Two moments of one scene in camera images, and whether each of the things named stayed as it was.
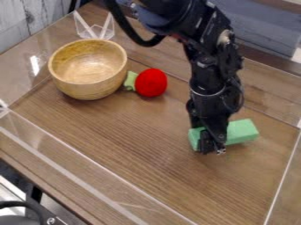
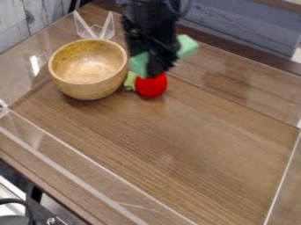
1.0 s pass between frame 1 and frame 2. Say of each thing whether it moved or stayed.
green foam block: moved
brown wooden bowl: stayed
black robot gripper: moved
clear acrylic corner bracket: stayed
